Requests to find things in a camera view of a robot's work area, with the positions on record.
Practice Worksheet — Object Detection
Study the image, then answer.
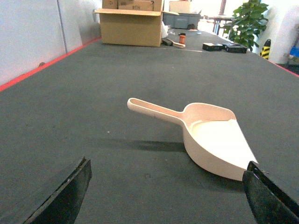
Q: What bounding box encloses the large cardboard box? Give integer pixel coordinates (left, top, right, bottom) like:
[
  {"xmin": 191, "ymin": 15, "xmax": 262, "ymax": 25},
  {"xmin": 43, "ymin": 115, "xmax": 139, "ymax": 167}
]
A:
[{"xmin": 94, "ymin": 0, "xmax": 165, "ymax": 47}]

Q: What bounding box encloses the grey plastic crate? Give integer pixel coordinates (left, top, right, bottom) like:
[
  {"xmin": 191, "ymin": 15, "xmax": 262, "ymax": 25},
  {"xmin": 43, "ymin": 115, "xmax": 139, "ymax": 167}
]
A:
[{"xmin": 163, "ymin": 13, "xmax": 201, "ymax": 30}]

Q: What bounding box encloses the green potted plant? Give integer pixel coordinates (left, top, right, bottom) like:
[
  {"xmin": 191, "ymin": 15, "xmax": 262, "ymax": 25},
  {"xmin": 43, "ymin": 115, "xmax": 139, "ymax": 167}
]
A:
[{"xmin": 223, "ymin": 0, "xmax": 269, "ymax": 51}]

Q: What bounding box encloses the wooden handled brush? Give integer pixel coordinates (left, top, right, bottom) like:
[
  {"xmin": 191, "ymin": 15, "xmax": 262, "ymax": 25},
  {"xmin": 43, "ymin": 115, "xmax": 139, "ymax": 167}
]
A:
[{"xmin": 162, "ymin": 38, "xmax": 185, "ymax": 48}]

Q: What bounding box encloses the black box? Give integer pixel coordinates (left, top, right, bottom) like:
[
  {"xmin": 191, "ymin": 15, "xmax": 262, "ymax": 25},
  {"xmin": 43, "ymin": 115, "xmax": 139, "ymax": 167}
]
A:
[
  {"xmin": 223, "ymin": 42, "xmax": 247, "ymax": 54},
  {"xmin": 202, "ymin": 43, "xmax": 223, "ymax": 51}
]

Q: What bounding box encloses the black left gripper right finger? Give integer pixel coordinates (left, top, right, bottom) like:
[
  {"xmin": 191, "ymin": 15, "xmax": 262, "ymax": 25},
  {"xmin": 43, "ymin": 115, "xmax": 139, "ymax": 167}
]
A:
[{"xmin": 242, "ymin": 161, "xmax": 299, "ymax": 224}]

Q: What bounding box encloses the black box right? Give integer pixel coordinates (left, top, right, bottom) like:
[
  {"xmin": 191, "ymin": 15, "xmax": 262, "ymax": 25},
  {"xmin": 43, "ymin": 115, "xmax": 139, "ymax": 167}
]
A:
[{"xmin": 223, "ymin": 42, "xmax": 247, "ymax": 54}]

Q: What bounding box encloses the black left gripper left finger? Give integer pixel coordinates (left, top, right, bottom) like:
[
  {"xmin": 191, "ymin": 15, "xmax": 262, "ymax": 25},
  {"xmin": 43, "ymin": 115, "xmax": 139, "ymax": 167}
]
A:
[{"xmin": 24, "ymin": 157, "xmax": 92, "ymax": 224}]

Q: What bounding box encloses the beige plastic dustpan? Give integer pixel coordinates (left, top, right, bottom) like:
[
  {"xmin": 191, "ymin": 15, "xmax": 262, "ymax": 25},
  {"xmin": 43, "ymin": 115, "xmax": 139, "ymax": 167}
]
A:
[{"xmin": 127, "ymin": 98, "xmax": 257, "ymax": 181}]

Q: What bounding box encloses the black box left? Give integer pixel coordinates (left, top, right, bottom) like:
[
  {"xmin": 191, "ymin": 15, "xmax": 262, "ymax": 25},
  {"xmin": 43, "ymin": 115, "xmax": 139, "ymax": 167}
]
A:
[{"xmin": 202, "ymin": 43, "xmax": 223, "ymax": 51}]

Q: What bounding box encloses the yellow black striped bollard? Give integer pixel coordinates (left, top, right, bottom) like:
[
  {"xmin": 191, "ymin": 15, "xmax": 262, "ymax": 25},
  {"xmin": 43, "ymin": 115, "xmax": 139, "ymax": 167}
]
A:
[{"xmin": 260, "ymin": 39, "xmax": 271, "ymax": 60}]

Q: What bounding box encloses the orange bottle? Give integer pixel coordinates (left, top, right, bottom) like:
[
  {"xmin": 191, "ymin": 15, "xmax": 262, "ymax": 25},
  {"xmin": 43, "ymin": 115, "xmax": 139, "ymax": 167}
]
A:
[{"xmin": 179, "ymin": 33, "xmax": 185, "ymax": 45}]

